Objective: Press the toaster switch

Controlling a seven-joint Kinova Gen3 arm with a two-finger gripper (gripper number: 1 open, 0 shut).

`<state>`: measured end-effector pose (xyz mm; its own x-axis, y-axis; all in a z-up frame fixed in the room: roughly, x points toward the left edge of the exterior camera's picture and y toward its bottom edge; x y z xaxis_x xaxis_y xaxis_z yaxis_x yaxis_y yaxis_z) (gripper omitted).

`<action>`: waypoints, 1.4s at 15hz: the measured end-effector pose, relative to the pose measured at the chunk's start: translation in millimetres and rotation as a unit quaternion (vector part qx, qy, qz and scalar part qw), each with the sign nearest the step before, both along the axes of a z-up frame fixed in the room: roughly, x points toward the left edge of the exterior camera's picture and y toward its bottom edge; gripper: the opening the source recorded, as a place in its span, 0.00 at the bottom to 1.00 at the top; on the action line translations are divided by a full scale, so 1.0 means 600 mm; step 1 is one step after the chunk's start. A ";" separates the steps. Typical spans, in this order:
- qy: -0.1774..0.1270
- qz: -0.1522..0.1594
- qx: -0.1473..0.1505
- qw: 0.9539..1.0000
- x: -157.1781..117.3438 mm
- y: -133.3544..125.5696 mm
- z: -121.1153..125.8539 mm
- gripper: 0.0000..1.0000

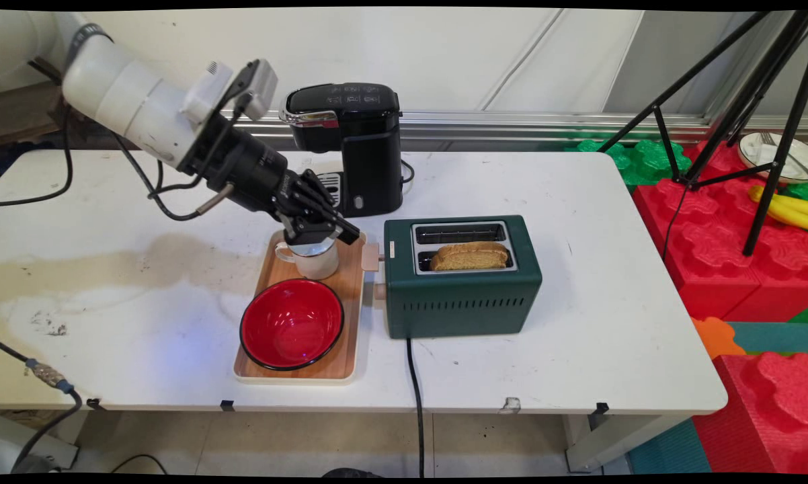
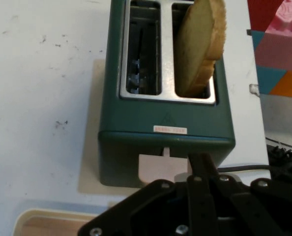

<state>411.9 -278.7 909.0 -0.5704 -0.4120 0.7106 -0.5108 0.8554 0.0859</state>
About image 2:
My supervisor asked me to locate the thin black power cable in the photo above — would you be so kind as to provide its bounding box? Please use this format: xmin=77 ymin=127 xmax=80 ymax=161
xmin=216 ymin=164 xmax=272 ymax=173

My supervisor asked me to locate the white rimmed wooden tray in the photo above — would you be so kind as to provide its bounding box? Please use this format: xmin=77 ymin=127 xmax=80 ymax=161
xmin=13 ymin=207 xmax=105 ymax=236

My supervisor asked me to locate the large red foam block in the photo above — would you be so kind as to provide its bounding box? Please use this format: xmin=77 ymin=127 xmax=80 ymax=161
xmin=246 ymin=0 xmax=286 ymax=33

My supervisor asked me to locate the colourful triangle foam floor mat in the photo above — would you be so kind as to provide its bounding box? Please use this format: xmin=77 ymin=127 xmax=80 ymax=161
xmin=250 ymin=29 xmax=292 ymax=99

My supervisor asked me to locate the toasted bread slice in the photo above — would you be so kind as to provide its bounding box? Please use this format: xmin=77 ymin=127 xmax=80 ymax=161
xmin=176 ymin=0 xmax=228 ymax=98

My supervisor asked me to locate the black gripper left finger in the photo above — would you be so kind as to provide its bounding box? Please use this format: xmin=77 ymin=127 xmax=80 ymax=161
xmin=77 ymin=153 xmax=220 ymax=236

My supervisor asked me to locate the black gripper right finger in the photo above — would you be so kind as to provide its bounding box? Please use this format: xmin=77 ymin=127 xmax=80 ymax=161
xmin=202 ymin=153 xmax=292 ymax=236

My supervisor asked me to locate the dark green two-slot toaster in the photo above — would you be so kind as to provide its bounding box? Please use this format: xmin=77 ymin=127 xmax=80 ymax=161
xmin=98 ymin=0 xmax=236 ymax=189

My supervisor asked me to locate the pink foam block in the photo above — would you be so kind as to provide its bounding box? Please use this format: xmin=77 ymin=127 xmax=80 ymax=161
xmin=255 ymin=0 xmax=292 ymax=74

